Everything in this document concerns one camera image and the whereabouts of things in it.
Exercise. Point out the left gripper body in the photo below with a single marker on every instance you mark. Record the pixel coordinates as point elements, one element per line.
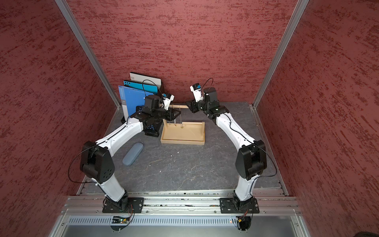
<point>168,114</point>

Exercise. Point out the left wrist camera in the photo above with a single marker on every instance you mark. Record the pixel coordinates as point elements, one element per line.
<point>167,99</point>

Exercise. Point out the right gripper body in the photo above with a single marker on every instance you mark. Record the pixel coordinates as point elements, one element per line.
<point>199,106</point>

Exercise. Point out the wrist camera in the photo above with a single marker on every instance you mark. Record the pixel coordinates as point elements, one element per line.
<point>197,92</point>
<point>167,99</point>

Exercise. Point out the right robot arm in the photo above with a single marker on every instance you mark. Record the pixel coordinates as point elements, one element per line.
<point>251,157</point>

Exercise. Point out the wooden jewelry display stand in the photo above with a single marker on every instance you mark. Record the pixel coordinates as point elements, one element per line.
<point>186,133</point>

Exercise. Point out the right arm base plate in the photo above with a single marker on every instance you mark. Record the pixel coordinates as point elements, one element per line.
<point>226,206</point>

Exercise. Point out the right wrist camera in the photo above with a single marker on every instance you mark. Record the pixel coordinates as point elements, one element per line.
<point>197,92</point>

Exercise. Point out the aluminium corner post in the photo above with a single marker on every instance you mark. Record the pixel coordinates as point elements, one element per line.
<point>287,35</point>
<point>73,24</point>

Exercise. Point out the teal folder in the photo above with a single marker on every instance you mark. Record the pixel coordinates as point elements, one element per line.
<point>144,87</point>

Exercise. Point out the white folder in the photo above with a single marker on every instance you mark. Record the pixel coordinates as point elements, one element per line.
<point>139,78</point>

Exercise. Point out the aluminium rail frame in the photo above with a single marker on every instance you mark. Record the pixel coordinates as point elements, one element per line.
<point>183,213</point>

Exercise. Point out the left aluminium corner post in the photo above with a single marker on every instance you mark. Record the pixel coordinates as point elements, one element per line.
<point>73,24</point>

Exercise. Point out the right aluminium corner post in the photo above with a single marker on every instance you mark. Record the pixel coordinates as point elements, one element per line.
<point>287,35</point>

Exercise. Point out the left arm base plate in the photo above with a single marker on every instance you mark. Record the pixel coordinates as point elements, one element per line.
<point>136,205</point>

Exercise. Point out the blue-grey glasses case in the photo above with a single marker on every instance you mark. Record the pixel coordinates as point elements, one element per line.
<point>133,154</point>

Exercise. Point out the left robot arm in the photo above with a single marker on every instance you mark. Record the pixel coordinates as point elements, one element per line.
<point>97,157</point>

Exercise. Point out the black stapler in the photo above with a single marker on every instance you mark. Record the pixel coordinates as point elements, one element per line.
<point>152,133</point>

